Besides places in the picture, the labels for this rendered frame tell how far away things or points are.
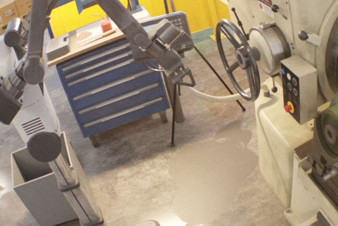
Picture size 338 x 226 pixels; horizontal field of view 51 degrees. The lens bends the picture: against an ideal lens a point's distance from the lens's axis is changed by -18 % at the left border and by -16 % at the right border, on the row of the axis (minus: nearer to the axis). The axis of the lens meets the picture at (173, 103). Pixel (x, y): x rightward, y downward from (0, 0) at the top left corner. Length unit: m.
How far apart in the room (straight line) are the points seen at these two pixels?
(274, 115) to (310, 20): 1.06
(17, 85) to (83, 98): 2.04
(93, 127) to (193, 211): 1.17
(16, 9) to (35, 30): 6.82
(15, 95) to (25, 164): 1.87
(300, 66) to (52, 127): 1.00
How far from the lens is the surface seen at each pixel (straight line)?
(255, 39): 1.76
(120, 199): 3.07
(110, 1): 1.20
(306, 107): 1.64
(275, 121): 2.46
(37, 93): 1.46
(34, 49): 1.22
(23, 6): 7.95
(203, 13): 4.55
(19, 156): 3.07
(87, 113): 3.35
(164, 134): 3.49
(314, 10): 1.59
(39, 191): 2.75
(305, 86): 1.57
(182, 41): 1.31
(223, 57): 1.90
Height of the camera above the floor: 2.19
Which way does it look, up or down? 35 degrees down
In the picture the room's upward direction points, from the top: 15 degrees counter-clockwise
